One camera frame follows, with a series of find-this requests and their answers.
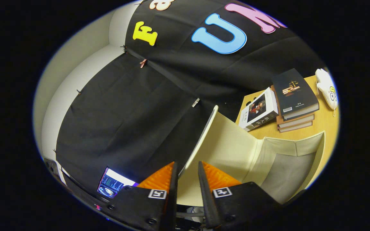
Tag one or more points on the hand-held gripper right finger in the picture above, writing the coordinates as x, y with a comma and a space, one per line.
206, 199

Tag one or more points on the silver clip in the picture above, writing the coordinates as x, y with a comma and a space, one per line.
195, 102

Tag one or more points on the pink clip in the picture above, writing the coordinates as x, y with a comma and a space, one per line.
143, 63

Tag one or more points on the white plush toy with eyes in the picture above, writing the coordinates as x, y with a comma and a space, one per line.
326, 86

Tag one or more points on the grey fabric storage box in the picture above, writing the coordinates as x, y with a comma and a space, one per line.
230, 144

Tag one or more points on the white cover book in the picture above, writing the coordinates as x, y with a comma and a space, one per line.
257, 109

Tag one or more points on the lit computer screen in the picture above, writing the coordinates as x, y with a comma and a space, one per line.
114, 183

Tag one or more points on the dark blue cover book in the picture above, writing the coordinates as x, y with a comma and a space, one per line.
292, 89

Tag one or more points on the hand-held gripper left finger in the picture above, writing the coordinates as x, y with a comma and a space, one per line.
173, 199

